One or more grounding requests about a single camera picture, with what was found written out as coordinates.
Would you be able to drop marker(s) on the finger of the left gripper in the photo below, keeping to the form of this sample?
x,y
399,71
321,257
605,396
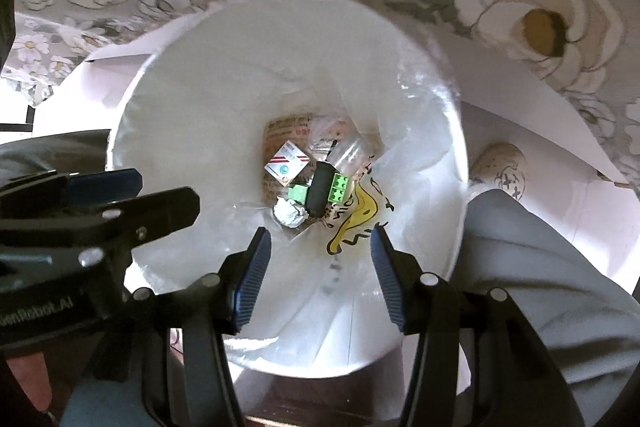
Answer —
x,y
55,190
131,223

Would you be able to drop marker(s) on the white lined trash bin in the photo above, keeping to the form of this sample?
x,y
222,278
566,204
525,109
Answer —
x,y
320,121

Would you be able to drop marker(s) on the grey paper ball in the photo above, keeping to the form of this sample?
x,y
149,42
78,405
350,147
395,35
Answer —
x,y
289,214

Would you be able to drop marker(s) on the white carton box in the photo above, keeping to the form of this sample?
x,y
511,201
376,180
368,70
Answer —
x,y
287,163

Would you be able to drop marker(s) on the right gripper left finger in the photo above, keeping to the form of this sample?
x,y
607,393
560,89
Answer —
x,y
218,304

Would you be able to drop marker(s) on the bright green plastic block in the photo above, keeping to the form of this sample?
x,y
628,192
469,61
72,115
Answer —
x,y
339,188

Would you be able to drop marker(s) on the person left hand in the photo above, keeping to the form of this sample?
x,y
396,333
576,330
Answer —
x,y
32,374

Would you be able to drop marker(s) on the black cylinder roll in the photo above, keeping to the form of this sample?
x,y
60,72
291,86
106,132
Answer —
x,y
318,193

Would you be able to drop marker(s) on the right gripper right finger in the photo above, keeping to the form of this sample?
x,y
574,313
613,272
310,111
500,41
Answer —
x,y
514,380

